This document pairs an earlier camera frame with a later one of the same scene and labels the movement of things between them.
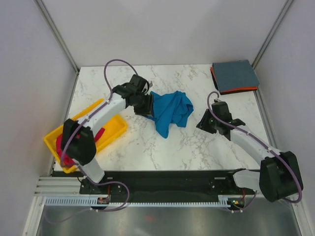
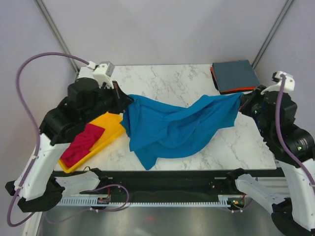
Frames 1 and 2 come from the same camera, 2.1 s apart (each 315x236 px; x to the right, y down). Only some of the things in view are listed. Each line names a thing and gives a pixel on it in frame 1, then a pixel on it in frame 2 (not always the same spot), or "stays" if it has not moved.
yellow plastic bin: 113,128 stays
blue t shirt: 173,107 to 155,131
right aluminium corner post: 286,8 stays
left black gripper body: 141,102 to 109,100
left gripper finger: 149,111 to 120,107
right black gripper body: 212,122 to 254,106
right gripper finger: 206,115 to 247,98
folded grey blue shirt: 234,74 stays
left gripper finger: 149,99 to 121,95
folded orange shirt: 235,89 stays
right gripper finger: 206,128 to 244,107
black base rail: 125,185 stays
